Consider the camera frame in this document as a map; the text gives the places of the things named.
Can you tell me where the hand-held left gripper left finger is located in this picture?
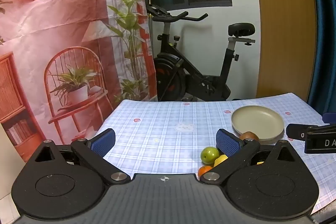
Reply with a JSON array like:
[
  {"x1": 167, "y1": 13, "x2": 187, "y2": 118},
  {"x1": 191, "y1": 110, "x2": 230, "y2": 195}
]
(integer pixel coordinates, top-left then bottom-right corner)
[{"x1": 34, "y1": 128, "x2": 131, "y2": 186}]

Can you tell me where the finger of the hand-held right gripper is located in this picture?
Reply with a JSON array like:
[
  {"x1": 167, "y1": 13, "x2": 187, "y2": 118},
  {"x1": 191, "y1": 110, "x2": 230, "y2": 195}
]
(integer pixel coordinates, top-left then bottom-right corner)
[
  {"x1": 322, "y1": 112, "x2": 336, "y2": 125},
  {"x1": 286, "y1": 123, "x2": 336, "y2": 141}
]

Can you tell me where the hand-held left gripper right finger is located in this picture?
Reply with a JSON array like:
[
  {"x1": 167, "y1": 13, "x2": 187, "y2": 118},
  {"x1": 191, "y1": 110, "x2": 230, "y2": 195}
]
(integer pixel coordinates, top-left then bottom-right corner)
[{"x1": 200, "y1": 129, "x2": 302, "y2": 186}]

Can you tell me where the large yellow lemon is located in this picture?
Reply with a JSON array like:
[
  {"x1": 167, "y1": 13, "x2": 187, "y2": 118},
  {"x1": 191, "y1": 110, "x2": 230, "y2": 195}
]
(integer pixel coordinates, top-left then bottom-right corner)
[{"x1": 214, "y1": 154, "x2": 229, "y2": 167}]

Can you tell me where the green apple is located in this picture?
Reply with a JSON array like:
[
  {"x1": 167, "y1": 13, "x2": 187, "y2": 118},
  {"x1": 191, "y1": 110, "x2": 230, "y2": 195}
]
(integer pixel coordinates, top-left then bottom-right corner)
[{"x1": 201, "y1": 147, "x2": 220, "y2": 164}]

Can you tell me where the orange mandarin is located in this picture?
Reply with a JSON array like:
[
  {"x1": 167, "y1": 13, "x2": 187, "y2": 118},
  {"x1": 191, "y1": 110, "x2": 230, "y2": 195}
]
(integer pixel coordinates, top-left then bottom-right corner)
[{"x1": 198, "y1": 166, "x2": 214, "y2": 178}]

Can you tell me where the beige plate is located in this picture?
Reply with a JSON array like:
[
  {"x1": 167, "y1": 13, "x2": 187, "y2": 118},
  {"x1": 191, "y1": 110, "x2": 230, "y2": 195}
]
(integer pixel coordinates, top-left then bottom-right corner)
[{"x1": 231, "y1": 105, "x2": 285, "y2": 143}]

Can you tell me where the purple mangosteen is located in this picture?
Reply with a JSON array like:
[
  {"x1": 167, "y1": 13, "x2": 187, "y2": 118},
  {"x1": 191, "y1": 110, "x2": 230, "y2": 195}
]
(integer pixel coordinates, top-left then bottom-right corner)
[{"x1": 239, "y1": 131, "x2": 260, "y2": 142}]

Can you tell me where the plaid tablecloth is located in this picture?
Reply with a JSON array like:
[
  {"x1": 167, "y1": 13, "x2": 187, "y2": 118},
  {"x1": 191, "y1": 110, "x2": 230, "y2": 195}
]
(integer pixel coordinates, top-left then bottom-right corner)
[{"x1": 97, "y1": 93, "x2": 336, "y2": 216}]

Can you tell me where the black exercise bike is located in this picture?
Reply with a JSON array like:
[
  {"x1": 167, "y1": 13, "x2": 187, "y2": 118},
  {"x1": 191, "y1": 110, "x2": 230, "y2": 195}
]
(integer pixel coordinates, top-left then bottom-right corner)
[{"x1": 146, "y1": 0, "x2": 256, "y2": 102}]

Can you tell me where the blue curtain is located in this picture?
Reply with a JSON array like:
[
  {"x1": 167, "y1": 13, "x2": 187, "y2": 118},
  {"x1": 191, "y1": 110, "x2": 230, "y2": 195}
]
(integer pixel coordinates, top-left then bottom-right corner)
[{"x1": 304, "y1": 0, "x2": 336, "y2": 119}]

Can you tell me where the wooden board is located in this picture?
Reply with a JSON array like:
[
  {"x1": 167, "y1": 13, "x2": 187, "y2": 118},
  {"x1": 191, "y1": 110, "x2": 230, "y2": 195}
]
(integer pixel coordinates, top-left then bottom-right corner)
[{"x1": 251, "y1": 0, "x2": 317, "y2": 102}]

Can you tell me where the printed backdrop cloth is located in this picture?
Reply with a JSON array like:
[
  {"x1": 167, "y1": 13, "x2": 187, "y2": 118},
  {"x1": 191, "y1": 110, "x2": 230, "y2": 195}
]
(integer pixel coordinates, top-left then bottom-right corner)
[{"x1": 0, "y1": 0, "x2": 158, "y2": 163}]

